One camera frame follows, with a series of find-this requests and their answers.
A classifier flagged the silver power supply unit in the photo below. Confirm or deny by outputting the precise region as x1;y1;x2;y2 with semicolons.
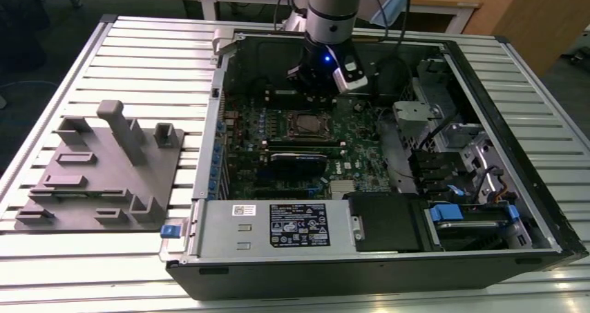
195;199;359;258

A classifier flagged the wooden cabinet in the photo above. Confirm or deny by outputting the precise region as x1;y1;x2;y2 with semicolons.
474;0;590;77

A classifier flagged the green motherboard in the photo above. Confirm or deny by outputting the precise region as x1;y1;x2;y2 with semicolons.
219;93;401;202

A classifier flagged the silver chipset heatsink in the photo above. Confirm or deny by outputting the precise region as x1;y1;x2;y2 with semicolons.
329;179;359;193

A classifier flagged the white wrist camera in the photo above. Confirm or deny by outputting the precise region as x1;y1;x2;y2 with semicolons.
331;45;369;93

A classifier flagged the metal socket cover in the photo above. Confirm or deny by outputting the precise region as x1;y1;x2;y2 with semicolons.
288;111;333;140

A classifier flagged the pale blue teach pendant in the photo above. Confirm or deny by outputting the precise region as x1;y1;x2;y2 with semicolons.
371;0;413;27

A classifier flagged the hard disk in blue carrier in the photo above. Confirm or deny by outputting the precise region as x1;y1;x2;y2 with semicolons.
425;202;520;252

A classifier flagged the thick black cable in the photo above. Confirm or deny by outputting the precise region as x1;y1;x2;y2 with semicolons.
371;55;411;98

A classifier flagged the grey parts rack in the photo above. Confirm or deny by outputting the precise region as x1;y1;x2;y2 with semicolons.
13;99;187;231

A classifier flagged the silver metal drive cage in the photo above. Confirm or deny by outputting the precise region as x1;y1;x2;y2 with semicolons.
391;57;470;155

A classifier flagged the black open PC case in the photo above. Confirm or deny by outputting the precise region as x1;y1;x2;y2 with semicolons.
158;28;590;302

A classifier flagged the black plastic drive bay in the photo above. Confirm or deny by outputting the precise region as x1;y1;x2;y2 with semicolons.
409;149;470;193

